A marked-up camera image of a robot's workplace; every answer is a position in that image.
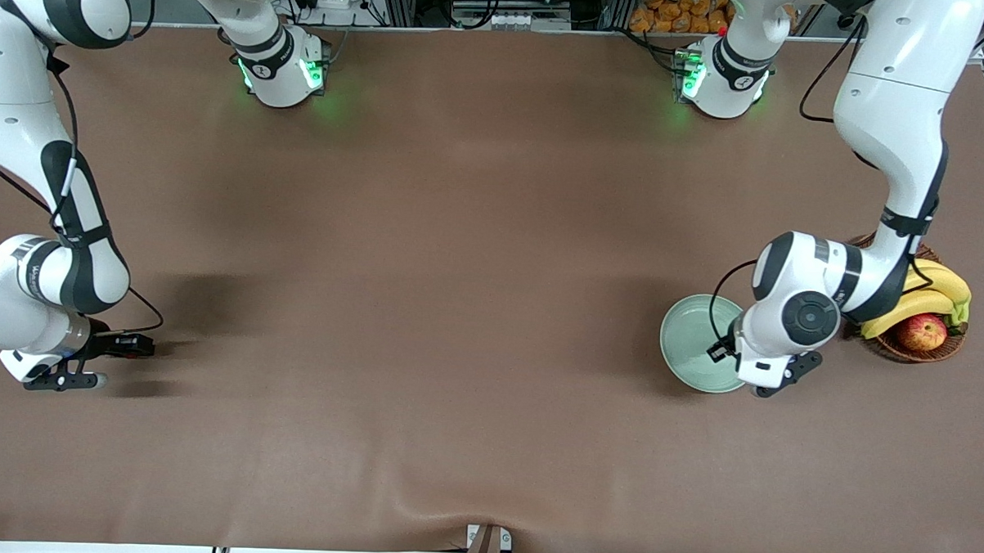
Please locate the brown wicker basket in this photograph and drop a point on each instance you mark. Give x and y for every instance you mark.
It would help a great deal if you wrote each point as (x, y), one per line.
(907, 354)

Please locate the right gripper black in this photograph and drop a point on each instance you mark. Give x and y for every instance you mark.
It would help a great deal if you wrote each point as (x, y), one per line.
(106, 344)

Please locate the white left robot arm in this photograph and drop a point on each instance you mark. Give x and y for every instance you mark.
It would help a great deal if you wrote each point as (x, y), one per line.
(899, 94)

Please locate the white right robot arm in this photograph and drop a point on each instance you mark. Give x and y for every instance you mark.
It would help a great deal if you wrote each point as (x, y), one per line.
(15, 112)

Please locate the large table cover mat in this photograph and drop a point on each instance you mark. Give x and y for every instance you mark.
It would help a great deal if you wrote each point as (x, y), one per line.
(461, 226)

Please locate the aluminium frame post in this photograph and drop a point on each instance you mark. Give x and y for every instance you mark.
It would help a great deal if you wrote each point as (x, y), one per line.
(620, 7)
(395, 3)

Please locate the light green round plate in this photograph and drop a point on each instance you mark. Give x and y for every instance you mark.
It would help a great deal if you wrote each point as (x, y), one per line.
(690, 341)

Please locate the grey metal mount bracket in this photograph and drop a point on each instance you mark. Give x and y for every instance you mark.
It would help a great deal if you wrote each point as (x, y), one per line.
(473, 538)

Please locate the long white power strip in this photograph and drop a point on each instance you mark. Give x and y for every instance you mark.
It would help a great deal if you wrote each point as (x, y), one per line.
(525, 21)

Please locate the yellow banana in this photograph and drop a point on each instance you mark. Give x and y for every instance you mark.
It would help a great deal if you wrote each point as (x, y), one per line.
(946, 284)
(916, 306)
(931, 266)

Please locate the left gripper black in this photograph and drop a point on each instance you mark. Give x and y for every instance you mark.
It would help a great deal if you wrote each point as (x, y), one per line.
(723, 348)

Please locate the red yellow apple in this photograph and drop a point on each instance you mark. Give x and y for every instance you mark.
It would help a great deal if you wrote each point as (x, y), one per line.
(921, 332)

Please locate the orange bread rolls bag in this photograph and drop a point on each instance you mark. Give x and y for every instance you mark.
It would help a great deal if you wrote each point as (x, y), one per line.
(673, 13)

